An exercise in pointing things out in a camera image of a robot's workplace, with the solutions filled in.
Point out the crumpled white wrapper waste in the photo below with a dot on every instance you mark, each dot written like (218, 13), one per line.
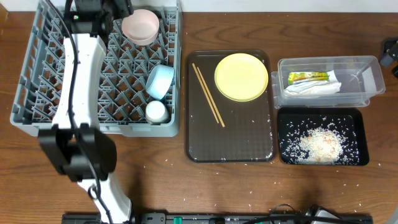
(312, 83)

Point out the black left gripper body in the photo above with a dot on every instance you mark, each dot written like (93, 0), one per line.
(123, 7)

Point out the black waste tray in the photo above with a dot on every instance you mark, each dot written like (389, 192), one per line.
(357, 120)

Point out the blue bowl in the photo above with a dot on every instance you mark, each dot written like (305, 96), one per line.
(159, 81)

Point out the white cup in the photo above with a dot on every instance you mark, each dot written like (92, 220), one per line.
(156, 113)

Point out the pile of rice waste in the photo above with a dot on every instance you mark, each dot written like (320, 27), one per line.
(315, 139)

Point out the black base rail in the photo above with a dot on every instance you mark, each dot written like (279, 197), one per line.
(161, 218)

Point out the yellow plate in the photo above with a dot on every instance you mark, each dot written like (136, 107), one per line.
(241, 77)

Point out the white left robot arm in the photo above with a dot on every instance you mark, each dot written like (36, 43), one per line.
(74, 144)

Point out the clear plastic waste bin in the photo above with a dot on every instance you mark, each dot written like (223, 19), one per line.
(360, 76)

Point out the dark brown serving tray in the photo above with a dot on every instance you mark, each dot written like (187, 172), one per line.
(247, 133)

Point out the grey dish rack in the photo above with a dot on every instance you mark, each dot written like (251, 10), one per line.
(122, 97)

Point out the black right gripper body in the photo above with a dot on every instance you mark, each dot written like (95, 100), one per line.
(395, 70)

